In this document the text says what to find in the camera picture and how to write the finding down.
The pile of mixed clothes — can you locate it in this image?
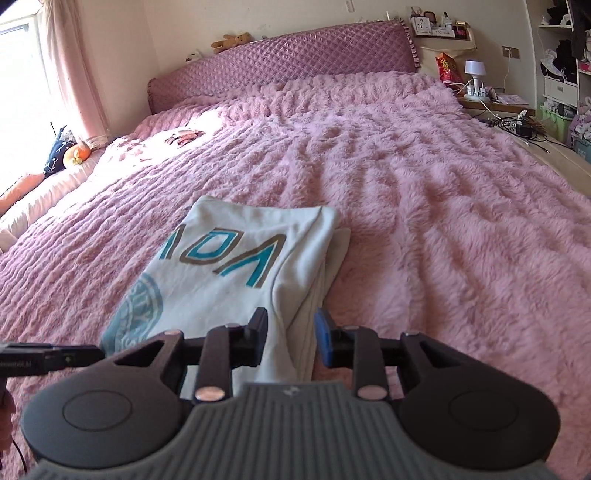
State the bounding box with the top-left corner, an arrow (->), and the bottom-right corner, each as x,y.
540,0 -> 591,139

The wooden bedside table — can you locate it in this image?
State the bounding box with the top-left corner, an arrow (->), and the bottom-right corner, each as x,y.
457,95 -> 536,114

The dark blue patterned pillow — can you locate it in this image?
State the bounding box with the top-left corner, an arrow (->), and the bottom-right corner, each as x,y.
44,127 -> 79,178

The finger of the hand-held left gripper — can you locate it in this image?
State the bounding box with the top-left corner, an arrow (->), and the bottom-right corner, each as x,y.
46,344 -> 106,370

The pink fluffy blanket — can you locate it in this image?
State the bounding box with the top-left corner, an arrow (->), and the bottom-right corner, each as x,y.
0,71 -> 591,480

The pink curtain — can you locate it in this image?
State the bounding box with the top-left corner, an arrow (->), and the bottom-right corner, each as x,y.
39,0 -> 112,148

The black cable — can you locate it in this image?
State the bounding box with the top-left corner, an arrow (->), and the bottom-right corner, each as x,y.
8,436 -> 29,476

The white drawer unit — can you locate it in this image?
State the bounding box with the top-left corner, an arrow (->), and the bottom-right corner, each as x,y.
542,76 -> 578,109

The tangle of black cables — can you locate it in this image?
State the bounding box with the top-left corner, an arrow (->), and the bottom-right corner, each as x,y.
480,111 -> 550,139

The green plastic bin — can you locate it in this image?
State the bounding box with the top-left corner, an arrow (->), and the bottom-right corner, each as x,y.
540,104 -> 580,144

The peach pillow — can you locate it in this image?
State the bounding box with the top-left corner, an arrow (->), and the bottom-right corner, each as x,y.
0,173 -> 47,213

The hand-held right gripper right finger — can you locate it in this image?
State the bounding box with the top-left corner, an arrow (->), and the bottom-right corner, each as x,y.
315,308 -> 460,401

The brown teddy bear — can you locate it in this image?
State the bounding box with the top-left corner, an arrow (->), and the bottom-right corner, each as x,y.
211,32 -> 252,51

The white table lamp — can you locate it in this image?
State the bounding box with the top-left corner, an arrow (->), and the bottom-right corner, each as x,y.
464,60 -> 485,90

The white printed sweatshirt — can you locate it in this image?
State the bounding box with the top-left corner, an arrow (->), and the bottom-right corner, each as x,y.
99,195 -> 352,402

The row of small shelf items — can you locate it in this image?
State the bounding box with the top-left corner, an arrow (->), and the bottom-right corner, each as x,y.
411,7 -> 472,38

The small brown pink cloth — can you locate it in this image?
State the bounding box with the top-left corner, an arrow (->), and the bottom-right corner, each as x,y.
165,129 -> 206,147

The person's left hand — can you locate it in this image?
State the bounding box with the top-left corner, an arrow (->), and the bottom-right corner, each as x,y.
0,394 -> 16,446

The red snack bag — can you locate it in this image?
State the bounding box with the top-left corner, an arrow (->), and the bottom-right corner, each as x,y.
436,53 -> 458,84

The window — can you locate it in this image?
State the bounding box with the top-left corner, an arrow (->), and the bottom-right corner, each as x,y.
0,9 -> 54,195

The pale pink bed sheet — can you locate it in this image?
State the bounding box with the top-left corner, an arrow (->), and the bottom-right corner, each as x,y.
0,148 -> 112,250

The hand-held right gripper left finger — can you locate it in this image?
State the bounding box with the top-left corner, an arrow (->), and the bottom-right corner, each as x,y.
113,307 -> 269,403

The cream open wardrobe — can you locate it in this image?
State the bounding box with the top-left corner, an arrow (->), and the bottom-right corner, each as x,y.
531,0 -> 591,162

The wooden bed frame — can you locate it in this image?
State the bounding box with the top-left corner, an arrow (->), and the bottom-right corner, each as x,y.
489,124 -> 591,195

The purple quilted headboard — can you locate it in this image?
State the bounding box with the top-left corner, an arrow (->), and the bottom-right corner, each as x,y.
148,18 -> 421,115

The orange plush toy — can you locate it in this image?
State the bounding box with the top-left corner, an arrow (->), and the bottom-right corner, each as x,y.
64,145 -> 90,168

